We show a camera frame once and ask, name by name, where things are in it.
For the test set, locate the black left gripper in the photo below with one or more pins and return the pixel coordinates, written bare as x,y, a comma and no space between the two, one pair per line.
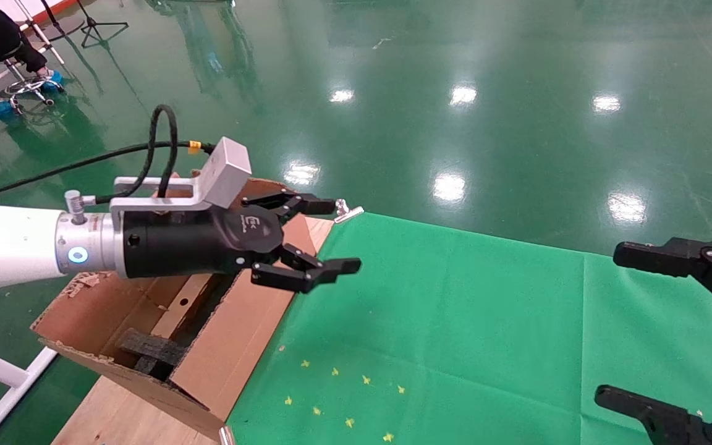
189,244

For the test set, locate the black tripod microphone stand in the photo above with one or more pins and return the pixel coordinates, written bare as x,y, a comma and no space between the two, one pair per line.
93,28

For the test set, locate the large open cardboard carton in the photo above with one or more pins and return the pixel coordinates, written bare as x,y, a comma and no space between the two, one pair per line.
238,334

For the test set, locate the green table cloth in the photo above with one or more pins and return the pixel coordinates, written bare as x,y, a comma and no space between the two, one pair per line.
455,321

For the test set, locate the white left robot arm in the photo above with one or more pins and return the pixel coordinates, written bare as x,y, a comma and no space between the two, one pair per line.
10,247

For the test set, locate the black foam block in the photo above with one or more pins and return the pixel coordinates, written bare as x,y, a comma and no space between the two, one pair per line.
152,349

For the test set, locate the chrome swivel stool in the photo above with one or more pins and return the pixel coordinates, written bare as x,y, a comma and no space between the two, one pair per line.
28,86

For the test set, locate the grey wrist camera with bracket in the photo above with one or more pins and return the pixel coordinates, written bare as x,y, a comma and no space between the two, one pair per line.
226,170

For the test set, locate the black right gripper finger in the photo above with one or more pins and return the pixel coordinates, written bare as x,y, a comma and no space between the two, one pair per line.
671,423
702,259

